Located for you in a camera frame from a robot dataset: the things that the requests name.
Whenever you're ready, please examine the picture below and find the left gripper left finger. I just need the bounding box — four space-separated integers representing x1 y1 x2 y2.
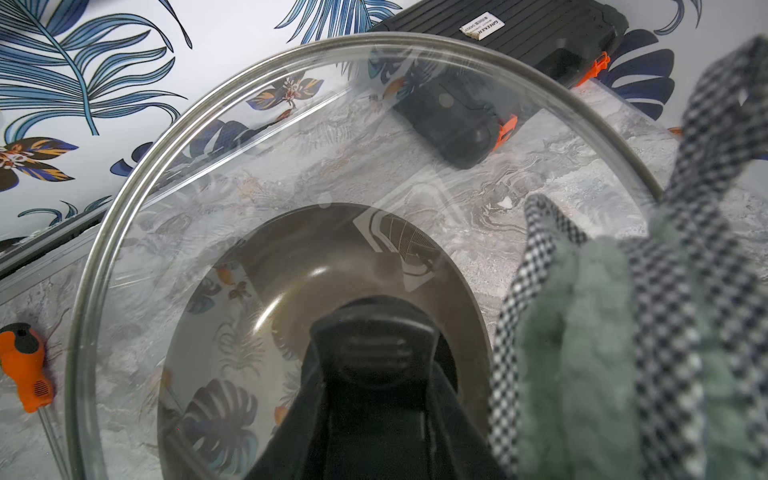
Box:
245 362 327 479

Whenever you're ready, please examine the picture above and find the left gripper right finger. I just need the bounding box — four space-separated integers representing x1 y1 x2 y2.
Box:
425 363 506 479

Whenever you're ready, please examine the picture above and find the green checkered cloth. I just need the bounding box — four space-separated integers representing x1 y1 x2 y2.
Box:
488 36 767 479

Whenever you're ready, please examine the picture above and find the glass pot lid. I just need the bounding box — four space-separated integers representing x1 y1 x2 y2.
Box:
65 33 676 479

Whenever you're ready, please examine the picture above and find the black tool case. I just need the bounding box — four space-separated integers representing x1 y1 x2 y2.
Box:
372 0 628 88

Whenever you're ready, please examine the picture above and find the frying pan cream handle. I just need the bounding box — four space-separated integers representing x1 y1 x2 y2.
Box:
157 203 490 479

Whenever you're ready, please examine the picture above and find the orange handled screwdriver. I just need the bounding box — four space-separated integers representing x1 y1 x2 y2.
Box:
1 322 71 479

